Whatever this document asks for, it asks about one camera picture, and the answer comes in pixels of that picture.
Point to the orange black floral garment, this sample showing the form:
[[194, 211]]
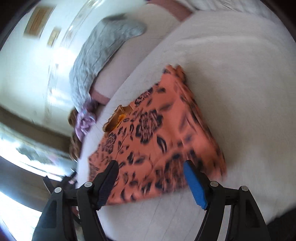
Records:
[[152, 137]]

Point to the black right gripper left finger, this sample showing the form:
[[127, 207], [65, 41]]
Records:
[[68, 205]]

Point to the pink quilted bed cover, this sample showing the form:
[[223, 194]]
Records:
[[241, 71]]

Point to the small framed wall picture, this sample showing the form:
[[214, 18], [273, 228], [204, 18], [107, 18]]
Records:
[[53, 37]]

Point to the pink quilted sofa backrest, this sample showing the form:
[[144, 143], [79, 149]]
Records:
[[160, 18]]

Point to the purple floral cloth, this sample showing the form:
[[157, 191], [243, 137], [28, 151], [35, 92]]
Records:
[[86, 118]]

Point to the grey quilted blanket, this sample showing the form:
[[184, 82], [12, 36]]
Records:
[[105, 39]]

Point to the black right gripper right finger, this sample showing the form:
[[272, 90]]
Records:
[[245, 221]]

